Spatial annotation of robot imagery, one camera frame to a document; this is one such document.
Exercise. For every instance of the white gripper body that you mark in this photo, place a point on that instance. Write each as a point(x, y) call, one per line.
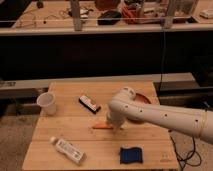
point(116, 121)

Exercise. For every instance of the orange pepper with green stem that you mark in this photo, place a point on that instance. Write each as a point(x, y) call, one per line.
point(102, 126)

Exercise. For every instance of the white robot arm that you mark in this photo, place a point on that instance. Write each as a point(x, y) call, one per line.
point(196, 123)

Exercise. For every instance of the black and white eraser box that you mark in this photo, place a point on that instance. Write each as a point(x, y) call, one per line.
point(89, 103)

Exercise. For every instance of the blue sponge cloth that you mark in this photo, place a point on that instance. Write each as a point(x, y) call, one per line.
point(131, 155)

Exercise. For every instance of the white glue bottle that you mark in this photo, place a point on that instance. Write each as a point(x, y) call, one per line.
point(67, 149)

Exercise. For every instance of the white plastic cup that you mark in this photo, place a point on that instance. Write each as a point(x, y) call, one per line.
point(47, 102)

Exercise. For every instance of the black bag on shelf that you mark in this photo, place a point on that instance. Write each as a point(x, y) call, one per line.
point(110, 17)

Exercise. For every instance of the grey metal post right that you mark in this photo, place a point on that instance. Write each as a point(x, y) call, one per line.
point(169, 15)

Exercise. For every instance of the grey metal post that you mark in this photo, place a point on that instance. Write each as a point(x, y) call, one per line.
point(169, 15)
point(75, 8)

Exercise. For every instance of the grey metal post left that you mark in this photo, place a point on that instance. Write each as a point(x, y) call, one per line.
point(75, 8)

